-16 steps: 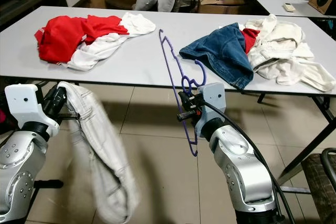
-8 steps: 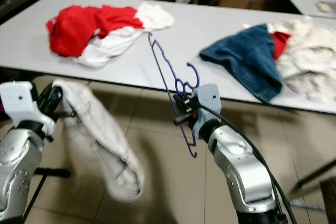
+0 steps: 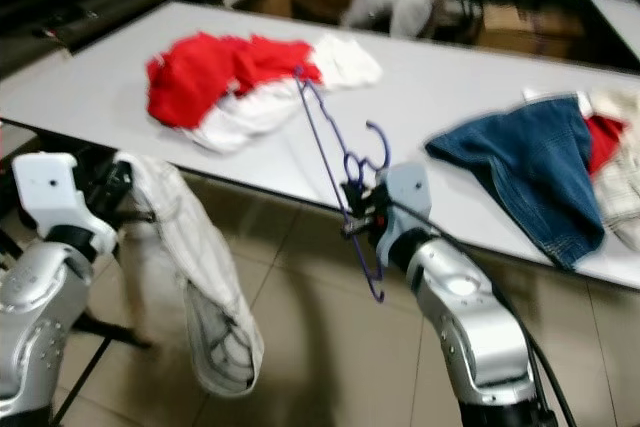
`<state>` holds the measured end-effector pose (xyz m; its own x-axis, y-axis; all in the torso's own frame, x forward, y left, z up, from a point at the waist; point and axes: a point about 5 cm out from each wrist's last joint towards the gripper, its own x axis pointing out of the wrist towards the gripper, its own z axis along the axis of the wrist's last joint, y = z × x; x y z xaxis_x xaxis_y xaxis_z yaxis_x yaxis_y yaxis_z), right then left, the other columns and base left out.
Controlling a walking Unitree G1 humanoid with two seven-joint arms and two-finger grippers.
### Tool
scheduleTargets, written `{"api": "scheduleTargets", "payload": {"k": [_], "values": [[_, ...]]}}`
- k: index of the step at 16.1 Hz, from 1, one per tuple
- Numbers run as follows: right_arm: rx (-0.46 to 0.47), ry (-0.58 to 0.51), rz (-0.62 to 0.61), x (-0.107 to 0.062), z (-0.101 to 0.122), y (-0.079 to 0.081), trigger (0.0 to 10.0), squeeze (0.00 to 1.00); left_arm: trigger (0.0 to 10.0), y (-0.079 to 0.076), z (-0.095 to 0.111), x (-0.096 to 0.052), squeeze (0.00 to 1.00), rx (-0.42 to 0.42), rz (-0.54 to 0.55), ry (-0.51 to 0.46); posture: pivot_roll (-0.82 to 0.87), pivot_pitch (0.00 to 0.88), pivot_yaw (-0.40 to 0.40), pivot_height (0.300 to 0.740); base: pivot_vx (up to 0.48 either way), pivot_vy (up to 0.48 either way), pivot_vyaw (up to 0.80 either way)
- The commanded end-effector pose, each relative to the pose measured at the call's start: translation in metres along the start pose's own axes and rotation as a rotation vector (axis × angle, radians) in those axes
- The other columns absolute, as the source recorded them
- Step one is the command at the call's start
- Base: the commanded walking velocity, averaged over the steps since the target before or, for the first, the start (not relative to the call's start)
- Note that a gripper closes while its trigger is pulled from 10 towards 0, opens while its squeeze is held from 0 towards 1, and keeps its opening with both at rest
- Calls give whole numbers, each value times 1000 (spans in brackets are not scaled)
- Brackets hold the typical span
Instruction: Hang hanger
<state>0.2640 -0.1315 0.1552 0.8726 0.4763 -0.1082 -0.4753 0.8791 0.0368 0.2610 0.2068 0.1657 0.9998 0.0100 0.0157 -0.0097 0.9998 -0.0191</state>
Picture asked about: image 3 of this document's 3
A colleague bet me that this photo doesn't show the purple wire clothes hanger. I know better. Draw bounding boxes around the purple wire clothes hanger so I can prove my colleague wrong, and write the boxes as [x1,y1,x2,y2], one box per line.
[293,67,393,303]

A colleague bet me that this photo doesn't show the cream cloth garment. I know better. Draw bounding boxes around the cream cloth garment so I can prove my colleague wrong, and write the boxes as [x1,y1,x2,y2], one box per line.
[115,152,266,398]

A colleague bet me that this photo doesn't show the blue denim garment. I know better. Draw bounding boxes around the blue denim garment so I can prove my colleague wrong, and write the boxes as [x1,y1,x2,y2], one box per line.
[425,95,611,270]

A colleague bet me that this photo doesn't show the white table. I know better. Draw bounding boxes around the white table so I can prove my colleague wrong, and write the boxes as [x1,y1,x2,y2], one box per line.
[0,2,640,293]

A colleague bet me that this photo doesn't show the white garment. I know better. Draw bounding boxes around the white garment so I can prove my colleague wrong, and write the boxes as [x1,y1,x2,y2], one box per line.
[190,35,383,155]

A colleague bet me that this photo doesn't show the black low cabinet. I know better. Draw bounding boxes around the black low cabinet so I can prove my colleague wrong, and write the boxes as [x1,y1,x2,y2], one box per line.
[0,0,261,78]

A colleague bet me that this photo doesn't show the white bag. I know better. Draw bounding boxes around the white bag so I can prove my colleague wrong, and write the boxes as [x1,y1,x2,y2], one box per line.
[340,0,436,38]

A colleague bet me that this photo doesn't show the brown cardboard box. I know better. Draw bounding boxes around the brown cardboard box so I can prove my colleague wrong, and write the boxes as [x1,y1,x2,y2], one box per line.
[475,2,576,53]

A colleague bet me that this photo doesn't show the small red garment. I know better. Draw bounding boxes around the small red garment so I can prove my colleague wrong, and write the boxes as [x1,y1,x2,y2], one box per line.
[582,115,626,176]

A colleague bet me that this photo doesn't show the cream plaid garment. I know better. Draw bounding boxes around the cream plaid garment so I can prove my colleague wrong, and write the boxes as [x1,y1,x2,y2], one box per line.
[588,90,640,253]

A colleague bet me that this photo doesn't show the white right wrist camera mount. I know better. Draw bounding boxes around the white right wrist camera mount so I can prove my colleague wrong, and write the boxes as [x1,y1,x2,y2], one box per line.
[375,162,433,263]

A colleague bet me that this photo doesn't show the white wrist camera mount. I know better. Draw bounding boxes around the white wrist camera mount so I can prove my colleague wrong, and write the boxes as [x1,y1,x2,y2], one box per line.
[12,152,101,248]
[375,162,433,263]

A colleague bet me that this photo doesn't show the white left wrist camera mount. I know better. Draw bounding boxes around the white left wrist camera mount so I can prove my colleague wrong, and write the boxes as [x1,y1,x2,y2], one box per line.
[12,152,101,248]

